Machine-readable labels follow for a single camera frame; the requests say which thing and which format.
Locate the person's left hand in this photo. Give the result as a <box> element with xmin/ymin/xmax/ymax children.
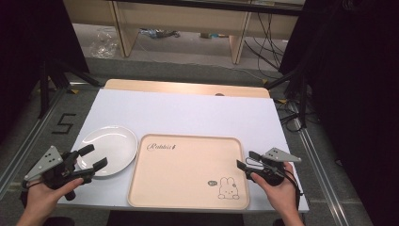
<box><xmin>24</xmin><ymin>177</ymin><xmax>85</xmax><ymax>219</ymax></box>

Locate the clear plastic bag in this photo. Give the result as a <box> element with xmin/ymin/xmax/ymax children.
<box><xmin>88</xmin><ymin>26</ymin><xmax>120</xmax><ymax>59</ymax></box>

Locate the blue item under desk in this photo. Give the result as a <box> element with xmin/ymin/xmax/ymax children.
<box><xmin>138</xmin><ymin>27</ymin><xmax>182</xmax><ymax>40</ymax></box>

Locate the black curtain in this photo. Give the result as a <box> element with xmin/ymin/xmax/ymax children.
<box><xmin>278</xmin><ymin>0</ymin><xmax>399</xmax><ymax>226</ymax></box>
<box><xmin>0</xmin><ymin>0</ymin><xmax>91</xmax><ymax>144</ymax></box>

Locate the bundle of black floor cables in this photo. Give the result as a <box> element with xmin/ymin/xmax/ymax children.
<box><xmin>244</xmin><ymin>12</ymin><xmax>295</xmax><ymax>81</ymax></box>

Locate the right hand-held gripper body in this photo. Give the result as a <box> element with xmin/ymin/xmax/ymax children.
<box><xmin>245</xmin><ymin>147</ymin><xmax>302</xmax><ymax>186</ymax></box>

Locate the beige tray with rabbit print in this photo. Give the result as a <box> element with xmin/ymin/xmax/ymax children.
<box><xmin>126</xmin><ymin>133</ymin><xmax>251</xmax><ymax>211</ymax></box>

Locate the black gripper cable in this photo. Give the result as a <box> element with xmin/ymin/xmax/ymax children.
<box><xmin>276</xmin><ymin>164</ymin><xmax>305</xmax><ymax>211</ymax></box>

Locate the metal floor rail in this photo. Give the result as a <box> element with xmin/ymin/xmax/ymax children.
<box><xmin>290</xmin><ymin>103</ymin><xmax>354</xmax><ymax>226</ymax></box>
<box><xmin>0</xmin><ymin>89</ymin><xmax>65</xmax><ymax>199</ymax></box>

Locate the light wooden desk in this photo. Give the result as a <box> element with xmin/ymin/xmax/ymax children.
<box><xmin>62</xmin><ymin>0</ymin><xmax>306</xmax><ymax>66</ymax></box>

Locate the white table cover board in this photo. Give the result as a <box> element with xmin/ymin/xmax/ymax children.
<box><xmin>57</xmin><ymin>88</ymin><xmax>310</xmax><ymax>215</ymax></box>

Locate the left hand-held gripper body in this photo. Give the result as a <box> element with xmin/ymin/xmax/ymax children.
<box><xmin>24</xmin><ymin>145</ymin><xmax>96</xmax><ymax>202</ymax></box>

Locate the white round plate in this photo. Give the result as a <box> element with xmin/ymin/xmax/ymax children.
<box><xmin>76</xmin><ymin>125</ymin><xmax>139</xmax><ymax>178</ymax></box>

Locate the person's right hand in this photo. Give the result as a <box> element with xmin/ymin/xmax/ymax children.
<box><xmin>250</xmin><ymin>162</ymin><xmax>299</xmax><ymax>218</ymax></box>

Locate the black metal stand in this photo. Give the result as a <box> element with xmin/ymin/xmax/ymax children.
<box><xmin>263</xmin><ymin>67</ymin><xmax>311</xmax><ymax>130</ymax></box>
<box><xmin>37</xmin><ymin>58</ymin><xmax>103</xmax><ymax>121</ymax></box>

